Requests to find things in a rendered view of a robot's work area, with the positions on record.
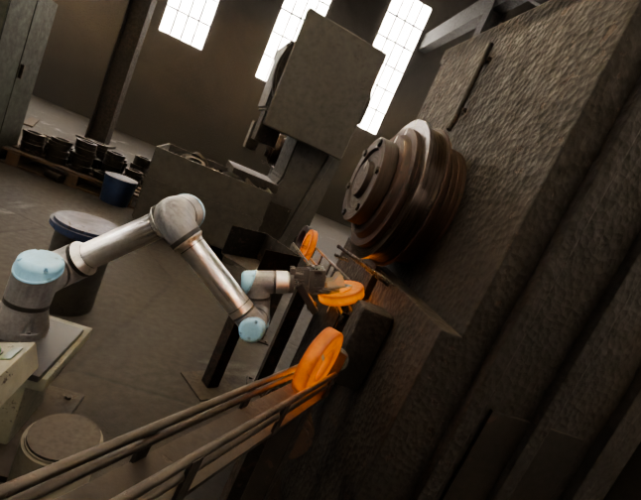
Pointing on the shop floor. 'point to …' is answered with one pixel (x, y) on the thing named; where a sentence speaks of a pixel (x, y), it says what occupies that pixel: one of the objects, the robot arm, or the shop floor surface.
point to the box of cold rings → (179, 172)
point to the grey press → (310, 118)
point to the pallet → (74, 161)
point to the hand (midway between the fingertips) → (347, 288)
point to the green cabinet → (13, 65)
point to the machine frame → (515, 282)
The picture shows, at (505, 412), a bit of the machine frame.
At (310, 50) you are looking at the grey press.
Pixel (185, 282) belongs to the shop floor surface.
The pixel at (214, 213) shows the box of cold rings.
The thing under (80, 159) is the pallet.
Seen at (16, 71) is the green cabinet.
